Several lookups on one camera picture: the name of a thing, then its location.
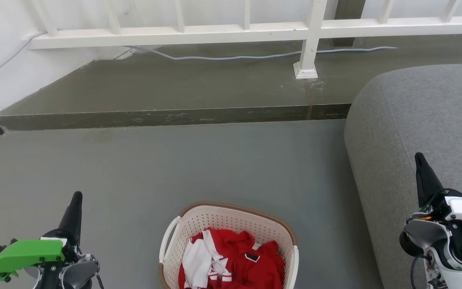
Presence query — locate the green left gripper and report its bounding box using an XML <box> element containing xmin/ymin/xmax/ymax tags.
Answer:
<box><xmin>0</xmin><ymin>191</ymin><xmax>83</xmax><ymax>281</ymax></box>

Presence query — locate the beige perforated laundry basket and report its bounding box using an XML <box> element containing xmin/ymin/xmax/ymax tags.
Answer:
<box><xmin>158</xmin><ymin>201</ymin><xmax>299</xmax><ymax>289</ymax></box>

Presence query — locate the grey fabric sofa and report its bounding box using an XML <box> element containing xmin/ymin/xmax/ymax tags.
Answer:
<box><xmin>344</xmin><ymin>63</ymin><xmax>462</xmax><ymax>289</ymax></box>

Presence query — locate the white garment with red stripes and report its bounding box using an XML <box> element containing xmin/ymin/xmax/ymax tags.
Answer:
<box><xmin>182</xmin><ymin>229</ymin><xmax>233</xmax><ymax>289</ymax></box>

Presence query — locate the raised concrete ledge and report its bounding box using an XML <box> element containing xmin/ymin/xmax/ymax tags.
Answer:
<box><xmin>0</xmin><ymin>34</ymin><xmax>462</xmax><ymax>131</ymax></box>

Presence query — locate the red shirt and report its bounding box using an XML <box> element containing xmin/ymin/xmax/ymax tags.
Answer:
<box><xmin>178</xmin><ymin>228</ymin><xmax>286</xmax><ymax>289</ymax></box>

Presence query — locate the white metal railing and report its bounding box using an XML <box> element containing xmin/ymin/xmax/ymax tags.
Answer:
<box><xmin>26</xmin><ymin>0</ymin><xmax>462</xmax><ymax>79</ymax></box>

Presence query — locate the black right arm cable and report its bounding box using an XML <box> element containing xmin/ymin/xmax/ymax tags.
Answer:
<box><xmin>410</xmin><ymin>254</ymin><xmax>430</xmax><ymax>289</ymax></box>

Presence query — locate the grey floor cable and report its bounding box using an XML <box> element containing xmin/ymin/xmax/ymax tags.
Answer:
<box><xmin>125</xmin><ymin>45</ymin><xmax>398</xmax><ymax>61</ymax></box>

